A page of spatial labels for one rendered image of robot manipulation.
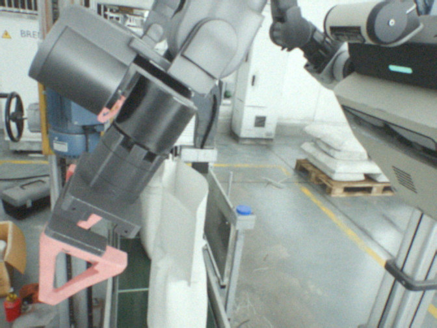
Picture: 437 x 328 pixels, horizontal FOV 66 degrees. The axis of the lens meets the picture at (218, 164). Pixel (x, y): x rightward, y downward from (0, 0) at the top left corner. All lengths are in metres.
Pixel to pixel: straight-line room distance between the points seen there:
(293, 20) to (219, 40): 0.69
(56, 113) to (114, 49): 0.82
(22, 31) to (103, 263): 3.86
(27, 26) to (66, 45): 3.79
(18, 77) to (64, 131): 3.07
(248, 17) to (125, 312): 1.41
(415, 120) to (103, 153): 0.56
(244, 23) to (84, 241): 0.20
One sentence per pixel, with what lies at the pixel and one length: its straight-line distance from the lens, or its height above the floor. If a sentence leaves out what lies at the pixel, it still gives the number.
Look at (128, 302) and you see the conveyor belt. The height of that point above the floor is 0.38.
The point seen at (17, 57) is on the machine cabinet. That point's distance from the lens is 4.12.
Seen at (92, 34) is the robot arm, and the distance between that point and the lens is 0.28.
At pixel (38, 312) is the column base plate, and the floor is 0.02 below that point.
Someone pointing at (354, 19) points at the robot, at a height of 1.54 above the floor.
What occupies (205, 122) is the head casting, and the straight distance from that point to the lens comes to 1.30.
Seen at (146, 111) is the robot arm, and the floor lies 1.42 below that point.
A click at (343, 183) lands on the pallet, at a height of 0.14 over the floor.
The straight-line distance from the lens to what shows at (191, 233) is 0.90.
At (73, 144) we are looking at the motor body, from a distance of 1.09.
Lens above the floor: 1.48
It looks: 21 degrees down
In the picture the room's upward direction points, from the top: 7 degrees clockwise
